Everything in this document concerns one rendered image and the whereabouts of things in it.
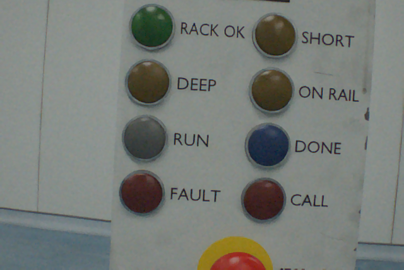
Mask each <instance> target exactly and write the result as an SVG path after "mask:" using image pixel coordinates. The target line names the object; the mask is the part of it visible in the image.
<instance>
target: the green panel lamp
mask: <svg viewBox="0 0 404 270"><path fill-rule="evenodd" d="M131 30H132V33H133V36H134V38H135V39H136V40H137V41H138V42H139V43H140V44H141V45H144V46H147V47H156V46H160V45H162V44H164V43H165V42H166V41H167V40H168V39H169V38H170V36H171V34H172V30H173V23H172V18H171V17H170V15H169V14H168V12H166V10H164V9H162V8H159V7H158V6H147V7H144V8H142V9H140V10H139V11H138V12H137V13H136V14H135V16H134V17H133V20H132V24H131Z"/></svg>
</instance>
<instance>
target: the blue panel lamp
mask: <svg viewBox="0 0 404 270"><path fill-rule="evenodd" d="M288 147H289V145H288V138H287V137H286V135H285V133H284V132H283V131H282V130H281V129H280V128H278V127H276V126H271V125H267V126H261V127H259V128H257V129H256V130H254V131H253V133H252V134H251V136H250V138H249V140H248V144H247V148H248V152H249V154H250V156H251V158H252V159H253V160H254V161H255V162H256V163H258V164H259V165H262V166H266V167H270V166H274V165H276V164H277V163H280V162H281V161H282V160H283V159H284V158H285V155H286V154H287V151H288Z"/></svg>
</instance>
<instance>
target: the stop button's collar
mask: <svg viewBox="0 0 404 270"><path fill-rule="evenodd" d="M231 252H246V253H248V254H251V255H253V256H255V257H256V258H257V259H259V260H260V261H261V263H262V264H264V267H265V269H266V270H273V263H272V261H271V258H270V256H269V254H268V253H267V251H266V250H265V248H264V247H263V246H262V245H261V244H258V243H257V242H255V241H254V240H251V239H249V238H246V237H238V236H236V237H226V238H222V239H220V240H217V241H216V242H214V243H212V244H211V245H210V246H209V247H207V248H206V250H205V251H204V253H203V255H202V256H201V258H199V261H198V265H197V270H210V268H211V266H212V265H213V263H214V262H216V261H217V260H218V259H219V258H220V257H221V256H223V255H225V254H228V253H231Z"/></svg>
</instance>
